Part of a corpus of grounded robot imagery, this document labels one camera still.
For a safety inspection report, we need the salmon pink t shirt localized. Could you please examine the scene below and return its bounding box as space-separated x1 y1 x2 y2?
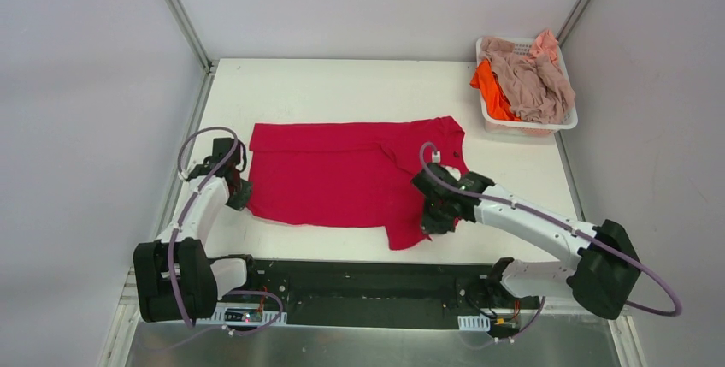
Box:
528 29 559 66

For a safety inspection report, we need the white plastic laundry basket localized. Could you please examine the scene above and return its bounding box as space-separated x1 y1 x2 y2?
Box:
470 31 578 137

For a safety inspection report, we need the orange t shirt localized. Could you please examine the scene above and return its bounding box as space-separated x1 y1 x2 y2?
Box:
469 59 521 121

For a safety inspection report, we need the aluminium frame rail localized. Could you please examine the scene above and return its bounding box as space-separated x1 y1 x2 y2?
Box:
117 266 633 317

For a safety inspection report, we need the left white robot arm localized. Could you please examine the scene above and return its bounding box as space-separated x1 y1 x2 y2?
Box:
133 137 261 325

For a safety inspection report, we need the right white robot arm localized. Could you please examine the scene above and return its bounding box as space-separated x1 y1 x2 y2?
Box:
411 163 641 320

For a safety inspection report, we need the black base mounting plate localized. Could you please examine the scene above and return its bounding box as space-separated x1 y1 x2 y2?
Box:
221 260 539 330

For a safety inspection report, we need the crimson red t shirt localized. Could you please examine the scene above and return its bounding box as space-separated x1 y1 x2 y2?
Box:
247 116 469 251

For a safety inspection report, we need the beige t shirt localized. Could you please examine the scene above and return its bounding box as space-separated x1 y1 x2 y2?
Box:
477 36 575 125

